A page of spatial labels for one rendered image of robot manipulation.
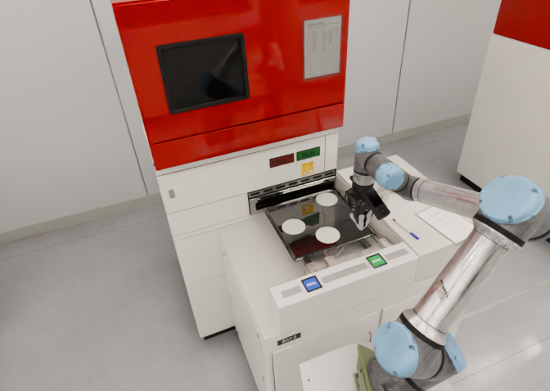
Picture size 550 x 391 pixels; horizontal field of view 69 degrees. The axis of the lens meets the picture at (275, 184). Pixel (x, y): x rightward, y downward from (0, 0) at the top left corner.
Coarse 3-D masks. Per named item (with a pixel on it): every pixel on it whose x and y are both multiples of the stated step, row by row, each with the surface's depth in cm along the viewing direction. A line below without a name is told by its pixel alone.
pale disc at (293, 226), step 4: (288, 220) 174; (292, 220) 174; (296, 220) 173; (300, 220) 173; (284, 224) 172; (288, 224) 172; (292, 224) 171; (296, 224) 171; (300, 224) 171; (304, 224) 171; (284, 228) 170; (288, 228) 169; (292, 228) 169; (296, 228) 169; (300, 228) 169; (304, 228) 169; (288, 232) 167; (292, 232) 167; (296, 232) 167; (300, 232) 167
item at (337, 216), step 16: (320, 192) 189; (272, 208) 181; (288, 208) 181; (304, 208) 180; (320, 208) 179; (336, 208) 179; (320, 224) 171; (336, 224) 170; (352, 224) 170; (288, 240) 163; (304, 240) 163
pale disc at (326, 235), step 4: (320, 228) 168; (324, 228) 168; (328, 228) 168; (332, 228) 168; (316, 232) 166; (320, 232) 166; (324, 232) 166; (328, 232) 166; (332, 232) 166; (336, 232) 166; (316, 236) 164; (320, 236) 164; (324, 236) 164; (328, 236) 164; (332, 236) 164; (336, 236) 164; (320, 240) 162; (324, 240) 162; (328, 240) 162; (332, 240) 162; (336, 240) 162
